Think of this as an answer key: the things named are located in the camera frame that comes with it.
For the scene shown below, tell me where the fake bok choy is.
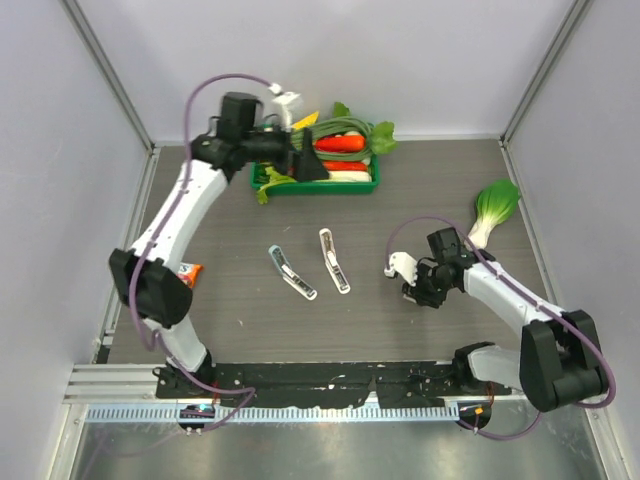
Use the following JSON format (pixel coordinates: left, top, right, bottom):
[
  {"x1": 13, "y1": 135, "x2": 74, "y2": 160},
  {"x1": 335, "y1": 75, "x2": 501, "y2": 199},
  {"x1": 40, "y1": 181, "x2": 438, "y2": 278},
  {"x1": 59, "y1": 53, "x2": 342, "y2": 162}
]
[{"x1": 468, "y1": 178, "x2": 521, "y2": 249}]

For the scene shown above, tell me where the fake red pepper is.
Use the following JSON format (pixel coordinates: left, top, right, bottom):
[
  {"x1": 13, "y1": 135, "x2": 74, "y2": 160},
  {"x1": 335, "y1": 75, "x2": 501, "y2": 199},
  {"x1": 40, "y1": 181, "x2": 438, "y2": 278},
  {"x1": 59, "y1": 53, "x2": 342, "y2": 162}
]
[{"x1": 314, "y1": 135, "x2": 367, "y2": 153}]

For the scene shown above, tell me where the fake small red chili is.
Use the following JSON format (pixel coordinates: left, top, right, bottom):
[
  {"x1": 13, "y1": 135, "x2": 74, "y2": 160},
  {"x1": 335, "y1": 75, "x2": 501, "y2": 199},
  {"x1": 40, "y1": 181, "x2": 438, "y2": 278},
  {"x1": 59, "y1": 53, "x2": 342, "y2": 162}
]
[{"x1": 323, "y1": 161, "x2": 369, "y2": 172}]

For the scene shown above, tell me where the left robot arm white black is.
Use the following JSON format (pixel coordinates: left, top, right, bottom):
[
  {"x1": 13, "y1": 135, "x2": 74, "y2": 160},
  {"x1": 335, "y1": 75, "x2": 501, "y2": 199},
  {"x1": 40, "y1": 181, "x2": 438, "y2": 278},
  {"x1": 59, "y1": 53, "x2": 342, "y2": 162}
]
[{"x1": 109, "y1": 85, "x2": 328, "y2": 399}]

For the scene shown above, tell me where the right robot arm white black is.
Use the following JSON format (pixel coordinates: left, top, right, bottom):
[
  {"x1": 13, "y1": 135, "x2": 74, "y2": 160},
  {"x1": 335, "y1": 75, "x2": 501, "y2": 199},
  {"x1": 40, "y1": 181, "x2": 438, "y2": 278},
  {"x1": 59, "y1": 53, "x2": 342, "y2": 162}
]
[{"x1": 385, "y1": 228, "x2": 611, "y2": 412}]

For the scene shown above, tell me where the white stapler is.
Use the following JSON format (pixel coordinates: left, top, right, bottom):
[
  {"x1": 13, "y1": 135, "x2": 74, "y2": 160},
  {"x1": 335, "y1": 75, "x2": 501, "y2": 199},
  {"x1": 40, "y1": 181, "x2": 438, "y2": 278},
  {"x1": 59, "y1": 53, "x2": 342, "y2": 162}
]
[{"x1": 319, "y1": 228, "x2": 351, "y2": 294}]

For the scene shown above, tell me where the fake yellow corn leaf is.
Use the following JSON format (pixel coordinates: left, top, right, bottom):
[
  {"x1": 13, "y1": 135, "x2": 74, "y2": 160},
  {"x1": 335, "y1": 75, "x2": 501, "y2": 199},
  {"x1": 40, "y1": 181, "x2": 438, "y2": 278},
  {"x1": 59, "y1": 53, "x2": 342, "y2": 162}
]
[{"x1": 292, "y1": 111, "x2": 319, "y2": 130}]

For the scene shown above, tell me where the colourful candy bag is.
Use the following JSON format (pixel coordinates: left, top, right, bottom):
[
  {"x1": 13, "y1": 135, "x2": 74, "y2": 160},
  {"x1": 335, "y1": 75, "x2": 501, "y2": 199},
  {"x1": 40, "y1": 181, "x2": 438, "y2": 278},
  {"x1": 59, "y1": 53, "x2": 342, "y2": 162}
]
[{"x1": 177, "y1": 262, "x2": 203, "y2": 288}]

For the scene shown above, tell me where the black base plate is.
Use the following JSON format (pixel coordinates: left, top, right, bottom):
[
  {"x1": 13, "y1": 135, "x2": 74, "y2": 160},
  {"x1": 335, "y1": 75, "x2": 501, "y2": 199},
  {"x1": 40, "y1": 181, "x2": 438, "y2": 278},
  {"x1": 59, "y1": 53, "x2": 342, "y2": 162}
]
[{"x1": 154, "y1": 360, "x2": 511, "y2": 409}]

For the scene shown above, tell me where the fake leek white green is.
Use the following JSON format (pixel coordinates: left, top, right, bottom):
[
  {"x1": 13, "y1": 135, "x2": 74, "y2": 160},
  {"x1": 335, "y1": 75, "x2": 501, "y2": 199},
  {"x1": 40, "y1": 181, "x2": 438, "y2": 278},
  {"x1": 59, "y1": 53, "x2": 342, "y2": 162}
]
[{"x1": 250, "y1": 167, "x2": 379, "y2": 205}]

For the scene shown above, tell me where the fake green lettuce leaf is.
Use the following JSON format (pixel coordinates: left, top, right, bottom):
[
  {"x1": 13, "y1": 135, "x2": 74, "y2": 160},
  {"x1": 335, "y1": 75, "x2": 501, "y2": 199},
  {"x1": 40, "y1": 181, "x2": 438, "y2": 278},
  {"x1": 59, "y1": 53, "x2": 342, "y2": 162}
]
[{"x1": 332, "y1": 102, "x2": 397, "y2": 155}]

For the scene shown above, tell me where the slotted cable duct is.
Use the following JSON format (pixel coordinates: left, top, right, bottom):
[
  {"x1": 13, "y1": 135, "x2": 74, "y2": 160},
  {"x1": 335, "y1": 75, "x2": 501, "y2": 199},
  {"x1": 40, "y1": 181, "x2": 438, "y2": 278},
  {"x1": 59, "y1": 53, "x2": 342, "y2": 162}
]
[{"x1": 85, "y1": 402, "x2": 459, "y2": 424}]

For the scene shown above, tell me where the green plastic tray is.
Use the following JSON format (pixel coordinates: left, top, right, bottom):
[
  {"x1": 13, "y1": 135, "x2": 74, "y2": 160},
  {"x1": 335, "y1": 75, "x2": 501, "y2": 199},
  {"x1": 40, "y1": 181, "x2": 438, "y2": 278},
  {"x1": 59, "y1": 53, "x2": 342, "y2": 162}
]
[{"x1": 249, "y1": 123, "x2": 381, "y2": 195}]

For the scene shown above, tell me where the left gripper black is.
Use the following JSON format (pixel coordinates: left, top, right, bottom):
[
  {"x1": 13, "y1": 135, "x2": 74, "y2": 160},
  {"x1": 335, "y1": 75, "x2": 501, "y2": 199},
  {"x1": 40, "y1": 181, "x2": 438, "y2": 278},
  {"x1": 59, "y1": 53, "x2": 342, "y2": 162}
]
[{"x1": 242, "y1": 119, "x2": 330, "y2": 183}]

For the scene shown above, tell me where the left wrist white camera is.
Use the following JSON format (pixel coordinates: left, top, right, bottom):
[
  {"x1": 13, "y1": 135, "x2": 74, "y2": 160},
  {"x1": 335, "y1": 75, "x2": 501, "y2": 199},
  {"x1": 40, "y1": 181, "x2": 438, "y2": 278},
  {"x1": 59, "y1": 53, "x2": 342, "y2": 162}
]
[{"x1": 272, "y1": 90, "x2": 303, "y2": 132}]

